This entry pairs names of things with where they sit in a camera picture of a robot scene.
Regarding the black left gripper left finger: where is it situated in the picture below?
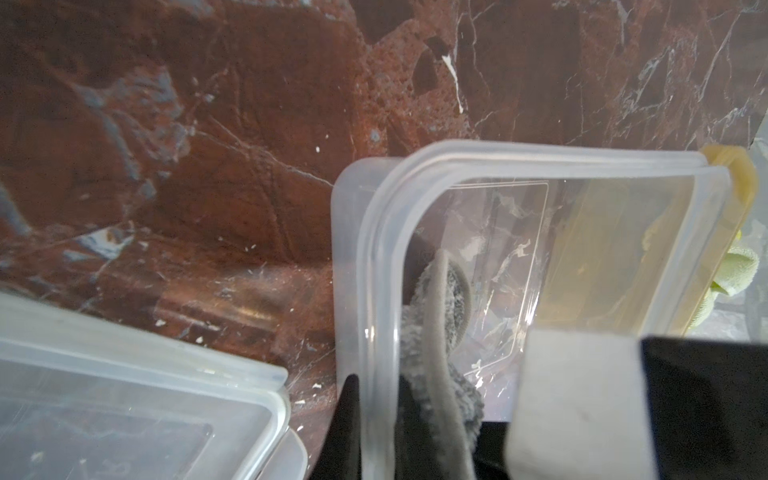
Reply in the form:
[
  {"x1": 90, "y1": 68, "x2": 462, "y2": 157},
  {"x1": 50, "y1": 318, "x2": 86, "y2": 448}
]
[{"x1": 309, "y1": 374, "x2": 360, "y2": 480}]

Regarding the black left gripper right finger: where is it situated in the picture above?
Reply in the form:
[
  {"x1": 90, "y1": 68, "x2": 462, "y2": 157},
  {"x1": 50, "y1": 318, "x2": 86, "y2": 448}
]
[{"x1": 394, "y1": 376, "x2": 443, "y2": 480}]

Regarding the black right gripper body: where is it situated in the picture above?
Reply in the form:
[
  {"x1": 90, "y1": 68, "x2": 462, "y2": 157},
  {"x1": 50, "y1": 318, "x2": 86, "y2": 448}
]
[{"x1": 641, "y1": 337, "x2": 767, "y2": 479}]

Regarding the grey striped cleaning cloth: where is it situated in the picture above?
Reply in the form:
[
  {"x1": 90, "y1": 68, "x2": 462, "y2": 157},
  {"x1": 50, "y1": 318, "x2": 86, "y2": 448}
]
[{"x1": 400, "y1": 249, "x2": 484, "y2": 479}]

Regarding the clear plastic lunch box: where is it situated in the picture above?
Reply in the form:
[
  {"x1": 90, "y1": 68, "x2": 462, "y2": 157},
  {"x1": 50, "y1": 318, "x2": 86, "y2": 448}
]
[{"x1": 331, "y1": 140, "x2": 731, "y2": 479}]

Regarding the clear lunch box lid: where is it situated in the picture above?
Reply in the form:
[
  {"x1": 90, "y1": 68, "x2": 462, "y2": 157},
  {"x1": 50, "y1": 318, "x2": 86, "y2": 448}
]
[{"x1": 1, "y1": 294, "x2": 308, "y2": 479}]

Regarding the olive yellow lunch box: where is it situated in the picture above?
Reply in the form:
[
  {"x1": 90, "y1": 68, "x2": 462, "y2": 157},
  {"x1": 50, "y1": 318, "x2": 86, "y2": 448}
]
[{"x1": 668, "y1": 145, "x2": 758, "y2": 336}]

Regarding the green yellow cloth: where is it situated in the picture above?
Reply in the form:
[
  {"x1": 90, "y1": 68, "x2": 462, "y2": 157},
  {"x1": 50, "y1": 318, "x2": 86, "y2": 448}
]
[{"x1": 688, "y1": 231, "x2": 760, "y2": 329}]

